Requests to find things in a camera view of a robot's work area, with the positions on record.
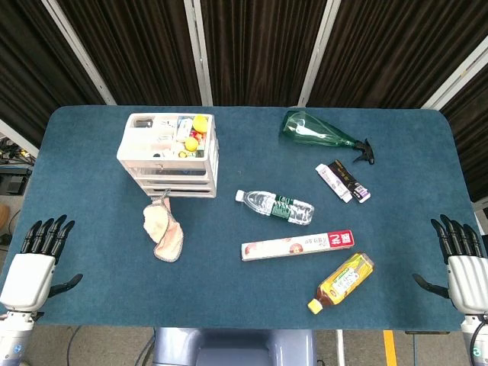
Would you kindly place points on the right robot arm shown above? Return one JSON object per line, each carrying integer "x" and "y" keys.
{"x": 478, "y": 343}

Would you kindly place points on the long baking paper box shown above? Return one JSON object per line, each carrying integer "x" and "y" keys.
{"x": 297, "y": 246}

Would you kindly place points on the large yellow toy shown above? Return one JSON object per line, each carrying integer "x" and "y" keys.
{"x": 200, "y": 124}

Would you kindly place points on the grey-blue robot torso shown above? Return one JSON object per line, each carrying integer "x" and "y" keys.
{"x": 232, "y": 347}

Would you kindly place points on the green spray bottle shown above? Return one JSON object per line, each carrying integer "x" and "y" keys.
{"x": 309, "y": 131}

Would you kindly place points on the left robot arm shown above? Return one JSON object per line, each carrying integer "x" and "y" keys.
{"x": 13, "y": 339}

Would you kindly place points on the dark brown curtain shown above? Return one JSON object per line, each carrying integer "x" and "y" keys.
{"x": 259, "y": 49}

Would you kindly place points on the white drawer organizer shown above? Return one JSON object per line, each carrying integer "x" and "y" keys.
{"x": 145, "y": 145}

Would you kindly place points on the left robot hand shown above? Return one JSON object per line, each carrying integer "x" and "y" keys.
{"x": 26, "y": 280}

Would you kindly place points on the yellow tea bottle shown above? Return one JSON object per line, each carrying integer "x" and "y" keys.
{"x": 343, "y": 284}

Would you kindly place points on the small yellow toy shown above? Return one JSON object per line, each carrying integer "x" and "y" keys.
{"x": 191, "y": 143}

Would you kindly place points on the beige cloth rag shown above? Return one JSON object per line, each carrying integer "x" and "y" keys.
{"x": 167, "y": 236}

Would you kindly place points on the white toothpaste box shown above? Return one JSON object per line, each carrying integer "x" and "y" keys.
{"x": 332, "y": 182}

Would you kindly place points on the white frame post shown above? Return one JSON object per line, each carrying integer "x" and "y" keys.
{"x": 17, "y": 136}
{"x": 199, "y": 53}
{"x": 318, "y": 53}
{"x": 76, "y": 49}
{"x": 455, "y": 76}

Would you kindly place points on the black equipment box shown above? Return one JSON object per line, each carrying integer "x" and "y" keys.
{"x": 11, "y": 181}

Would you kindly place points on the black toothpaste box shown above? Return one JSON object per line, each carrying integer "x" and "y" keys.
{"x": 347, "y": 177}

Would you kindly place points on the clear water bottle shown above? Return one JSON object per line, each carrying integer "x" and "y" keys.
{"x": 280, "y": 207}

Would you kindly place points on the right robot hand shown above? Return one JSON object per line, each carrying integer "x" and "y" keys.
{"x": 467, "y": 282}

